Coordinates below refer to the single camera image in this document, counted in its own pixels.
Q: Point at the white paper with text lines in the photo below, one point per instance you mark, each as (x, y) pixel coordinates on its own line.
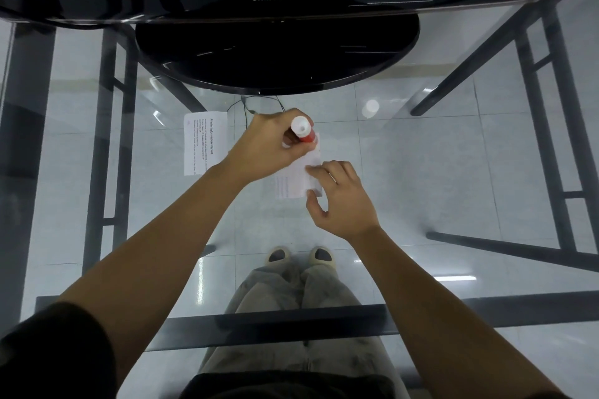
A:
(201, 146)

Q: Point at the person's right hand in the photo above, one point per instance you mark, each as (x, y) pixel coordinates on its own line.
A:
(346, 207)

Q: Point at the person's left forearm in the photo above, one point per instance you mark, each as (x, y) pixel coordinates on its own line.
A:
(154, 263)

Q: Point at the grey trousers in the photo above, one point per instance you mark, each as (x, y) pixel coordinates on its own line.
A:
(266, 356)

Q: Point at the black metal table frame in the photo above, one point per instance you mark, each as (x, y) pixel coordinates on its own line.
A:
(25, 155)

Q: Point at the person's right beige shoe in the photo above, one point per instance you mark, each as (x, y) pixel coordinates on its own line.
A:
(323, 255)

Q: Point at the white paper with blue mark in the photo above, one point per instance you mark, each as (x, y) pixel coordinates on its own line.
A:
(292, 183)

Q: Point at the black shirt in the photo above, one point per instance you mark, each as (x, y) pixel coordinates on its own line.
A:
(56, 356)

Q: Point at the person's left beige shoe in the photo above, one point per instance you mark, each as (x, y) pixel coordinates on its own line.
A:
(278, 256)

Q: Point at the person's right forearm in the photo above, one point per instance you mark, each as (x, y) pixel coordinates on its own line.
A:
(444, 319)

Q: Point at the person's beige shoe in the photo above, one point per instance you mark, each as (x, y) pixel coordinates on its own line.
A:
(278, 256)
(323, 255)

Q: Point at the white glue stick cap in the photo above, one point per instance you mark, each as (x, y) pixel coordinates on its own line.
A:
(372, 108)

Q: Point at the person's left hand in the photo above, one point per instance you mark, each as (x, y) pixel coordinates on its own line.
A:
(262, 151)

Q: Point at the red glue stick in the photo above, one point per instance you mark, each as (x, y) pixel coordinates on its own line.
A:
(300, 125)

